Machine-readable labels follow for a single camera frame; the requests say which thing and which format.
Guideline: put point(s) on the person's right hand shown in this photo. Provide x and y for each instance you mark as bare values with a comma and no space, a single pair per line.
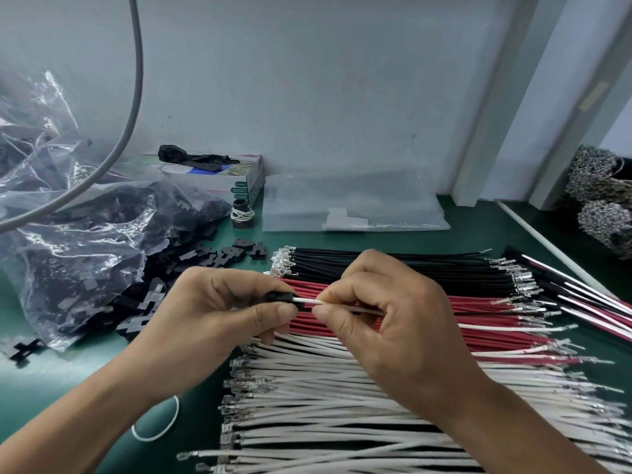
419,335

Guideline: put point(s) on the person's left hand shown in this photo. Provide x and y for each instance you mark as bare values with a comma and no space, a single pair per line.
197,325

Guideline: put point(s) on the person's right thumb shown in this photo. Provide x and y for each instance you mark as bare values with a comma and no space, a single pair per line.
345,323

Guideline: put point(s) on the person's left thumb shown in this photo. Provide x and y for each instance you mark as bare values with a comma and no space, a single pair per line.
269,318

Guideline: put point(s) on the black plastic connector housing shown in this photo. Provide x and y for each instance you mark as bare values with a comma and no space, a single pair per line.
277,297
27,351

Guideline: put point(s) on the person's left forearm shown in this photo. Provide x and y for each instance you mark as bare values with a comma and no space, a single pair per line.
74,424

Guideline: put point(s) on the person's right forearm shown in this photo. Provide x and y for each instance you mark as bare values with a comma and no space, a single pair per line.
518,434

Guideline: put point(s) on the black tape roll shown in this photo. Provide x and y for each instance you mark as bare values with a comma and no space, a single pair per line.
243,218

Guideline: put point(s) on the loose pile of black connectors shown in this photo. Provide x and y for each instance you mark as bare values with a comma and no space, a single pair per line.
148,301

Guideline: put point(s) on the flat clear plastic bag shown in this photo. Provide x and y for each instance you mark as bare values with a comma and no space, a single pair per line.
385,202

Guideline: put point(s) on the white cardboard glove box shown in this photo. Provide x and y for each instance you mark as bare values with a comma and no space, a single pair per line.
247,185

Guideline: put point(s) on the white rubber band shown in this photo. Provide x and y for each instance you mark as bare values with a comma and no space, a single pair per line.
174,414

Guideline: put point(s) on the black rubber glove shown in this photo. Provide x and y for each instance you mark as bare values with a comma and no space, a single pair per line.
197,157

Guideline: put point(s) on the clear bag of black connectors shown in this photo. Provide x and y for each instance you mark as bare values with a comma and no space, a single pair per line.
84,241

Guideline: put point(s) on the white table edge rail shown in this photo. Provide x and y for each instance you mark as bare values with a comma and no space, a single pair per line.
543,241

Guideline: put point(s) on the white wall pillar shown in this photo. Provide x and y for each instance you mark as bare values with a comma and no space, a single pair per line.
508,93

